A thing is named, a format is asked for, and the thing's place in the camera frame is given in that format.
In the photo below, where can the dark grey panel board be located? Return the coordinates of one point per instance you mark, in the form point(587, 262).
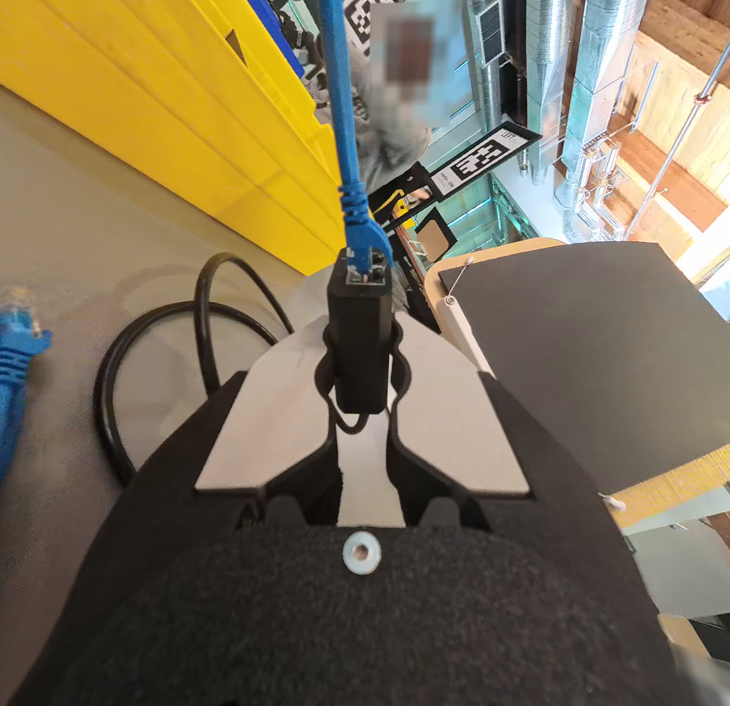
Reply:
point(587, 363)

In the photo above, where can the rectangular foil-wrapped duct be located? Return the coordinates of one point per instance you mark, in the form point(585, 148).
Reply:
point(604, 61)

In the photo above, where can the blue plastic bin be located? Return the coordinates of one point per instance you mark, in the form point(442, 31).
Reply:
point(274, 27)

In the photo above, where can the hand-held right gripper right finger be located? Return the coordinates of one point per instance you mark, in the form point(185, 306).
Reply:
point(456, 426)

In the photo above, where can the round silver ventilation duct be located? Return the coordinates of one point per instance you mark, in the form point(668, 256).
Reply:
point(485, 90)

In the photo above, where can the yellow plastic bin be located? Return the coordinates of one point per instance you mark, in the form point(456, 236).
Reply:
point(142, 90)

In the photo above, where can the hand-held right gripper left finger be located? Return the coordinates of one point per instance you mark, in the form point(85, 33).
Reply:
point(268, 420)

